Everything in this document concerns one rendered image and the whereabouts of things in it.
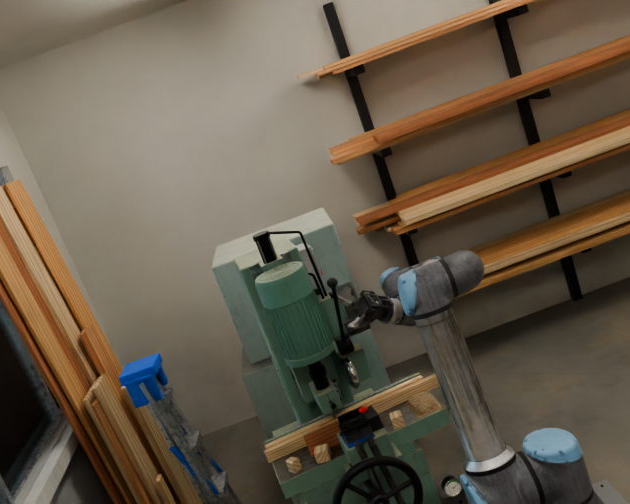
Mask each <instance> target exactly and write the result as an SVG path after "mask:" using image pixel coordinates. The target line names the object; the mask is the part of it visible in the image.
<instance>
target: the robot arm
mask: <svg viewBox="0 0 630 504"><path fill-rule="evenodd" d="M483 277H484V264H483V262H482V260H481V258H480V257H479V256H478V255H477V254H475V253H474V252H471V251H468V250H460V251H456V252H453V253H452V254H450V255H448V256H446V257H443V258H441V257H438V256H437V257H432V258H431V259H429V260H426V261H424V262H421V263H419V264H416V265H414V266H411V267H408V268H405V269H403V270H401V269H400V268H398V267H393V268H390V269H388V270H386V271H385V272H384V273H383V274H382V275H381V277H380V284H381V288H382V290H383V291H384V293H385V295H386V296H380V295H376V294H375V292H374V291H366V290H362V292H361V293H360V294H359V295H360V297H359V299H358V300H356V299H355V297H354V296H352V295H351V289H350V288H349V287H345V288H344V289H342V290H341V291H340V292H338V293H337V298H338V302H341V303H343V304H344V305H345V306H347V307H348V306H352V307H353V308H352V311H353V312H354V314H355V316H354V317H353V318H351V319H350V320H348V321H347V322H345V323H344V326H345V328H346V330H347V332H348V333H349V334H350V335H353V334H355V333H356V332H358V331H359V330H361V329H362V328H364V327H366V326H367V325H368V324H370V323H371V322H373V321H374V320H376V319H378V320H379V321H380V322H381V323H383V324H392V325H405V326H410V327H411V326H417V327H418V330H419V332H420V335H421V338H422V340H423V343H424V345H425V348H426V351H427V353H428V356H429V359H430V361H431V364H432V366H433V369H434V372H435V374H436V377H437V380H438V382H439V385H440V388H441V390H442V393H443V395H444V398H445V401H446V403H447V406H448V409H449V411H450V414H451V416H452V419H453V422H454V424H455V427H456V430H457V432H458V435H459V437H460V440H461V443H462V445H463V448H464V451H465V453H466V456H467V457H466V459H465V461H464V463H463V467H464V470H465V473H464V474H462V475H461V476H460V481H461V483H462V486H463V488H464V490H465V492H466V494H467V496H468V498H469V500H470V502H471V504H604V502H603V501H602V500H601V498H600V497H599V496H598V495H597V494H596V492H595V491H594V490H593V487H592V484H591V481H590V477H589V474H588V470H587V467H586V464H585V460H584V457H583V452H582V449H581V448H580V446H579V443H578V441H577V439H576V437H575V436H574V435H573V434H571V433H570V432H568V431H566V430H562V429H558V428H544V429H541V430H536V431H534V432H532V433H530V434H528V435H527V436H526V437H525V439H524V440H523V441H524V442H523V445H522V446H523V450H521V451H519V452H516V453H515V451H514V449H513V448H512V447H510V446H508V445H505V444H504V442H503V439H502V437H501V434H500V431H499V429H498V426H497V423H496V421H495V418H494V416H493V413H492V410H491V408H490V405H489V402H488V400H487V397H486V394H485V392H484V389H483V387H482V384H481V381H480V379H479V376H478V373H477V371H476V368H475V365H474V363H473V360H472V358H471V355H470V352H469V350H468V347H467V344H466V342H465V339H464V336H463V334H462V331H461V329H460V326H459V323H458V321H457V318H456V315H455V313H454V310H453V305H452V302H451V299H453V298H456V297H458V296H461V295H463V294H465V293H467V292H469V291H471V290H473V289H474V288H475V287H477V286H478V285H479V284H480V282H481V281H482V279H483ZM365 292H370V293H365Z"/></svg>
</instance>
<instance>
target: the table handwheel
mask: <svg viewBox="0 0 630 504"><path fill-rule="evenodd" d="M375 466H391V467H395V468H397V469H399V470H401V471H403V472H404V473H405V474H406V475H407V476H408V477H409V480H407V481H406V482H404V483H403V484H401V485H399V486H398V487H396V488H394V489H392V490H390V491H389V492H387V493H384V492H383V491H382V490H380V489H377V488H376V487H375V486H374V485H372V483H371V481H370V479H368V480H366V481H364V482H362V483H361V485H362V487H363V488H364V490H365V491H364V490H362V489H360V488H358V487H356V486H354V485H352V484H351V483H350V482H351V481H352V479H353V478H354V477H356V476H357V475H358V474H359V473H361V472H363V471H364V470H366V469H369V468H372V467H375ZM410 485H413V489H414V502H413V504H423V487H422V483H421V480H420V478H419V476H418V474H417V473H416V471H415V470H414V469H413V468H412V467H411V466H410V465H409V464H407V463H406V462H404V461H402V460H400V459H398V458H395V457H390V456H376V457H371V458H368V459H365V460H363V461H361V462H359V463H357V464H355V465H354V466H353V467H351V468H350V469H349V470H348V471H347V472H346V473H345V474H344V475H343V476H342V478H341V479H340V480H339V482H338V484H337V486H336V488H335V491H334V494H333V498H332V504H341V501H342V496H343V494H344V491H345V489H346V488H348V489H350V490H352V491H354V492H356V493H358V494H359V495H361V496H363V497H365V498H366V499H367V503H368V504H389V498H390V497H392V496H394V495H395V494H397V493H398V492H400V491H401V490H403V489H405V488H407V487H408V486H410Z"/></svg>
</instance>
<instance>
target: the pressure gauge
mask: <svg viewBox="0 0 630 504"><path fill-rule="evenodd" d="M441 487H442V489H443V491H444V492H445V494H446V495H447V496H449V497H453V498H454V497H456V496H457V495H458V494H459V493H460V492H461V490H462V484H461V482H460V481H459V480H458V479H457V478H456V477H455V476H452V475H451V476H447V477H445V478H444V479H443V481H442V484H441ZM452 487H454V489H453V488H452Z"/></svg>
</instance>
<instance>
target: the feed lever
mask: <svg viewBox="0 0 630 504"><path fill-rule="evenodd" d="M327 285H328V287H330V288H331V289H332V294H333V299H334V304H335V309H336V314H337V319H338V324H339V329H340V334H341V339H339V340H337V341H336V346H337V348H338V351H339V353H340V354H341V356H344V355H347V354H349V353H351V352H354V346H353V343H352V341H351V339H350V338H349V336H346V337H345V333H344V328H343V323H342V318H341V313H340V308H339V303H338V298H337V292H336V286H337V285H338V281H337V279H336V278H334V277H331V278H329V279H328V280H327Z"/></svg>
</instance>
